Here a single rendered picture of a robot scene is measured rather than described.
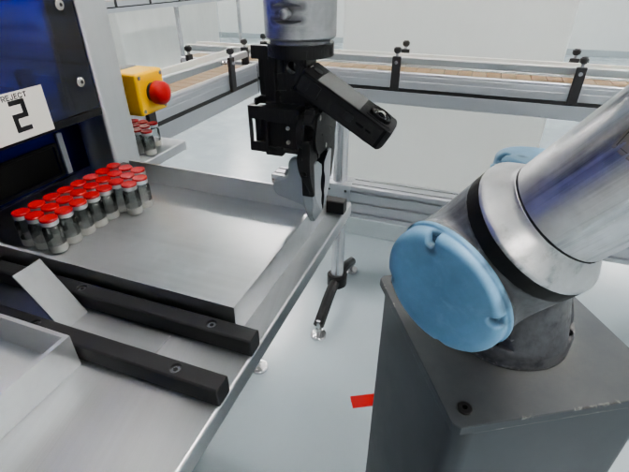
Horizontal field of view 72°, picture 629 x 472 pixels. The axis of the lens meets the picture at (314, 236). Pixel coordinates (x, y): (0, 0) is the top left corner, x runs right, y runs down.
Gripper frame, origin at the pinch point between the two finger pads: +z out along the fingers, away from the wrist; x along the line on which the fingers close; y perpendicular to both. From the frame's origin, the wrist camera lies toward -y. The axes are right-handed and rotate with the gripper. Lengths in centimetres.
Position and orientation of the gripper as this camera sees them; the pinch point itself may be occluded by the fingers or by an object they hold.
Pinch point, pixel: (318, 212)
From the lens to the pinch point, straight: 55.5
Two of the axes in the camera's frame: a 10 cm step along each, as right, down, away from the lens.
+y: -9.4, -1.8, 3.0
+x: -3.5, 4.9, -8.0
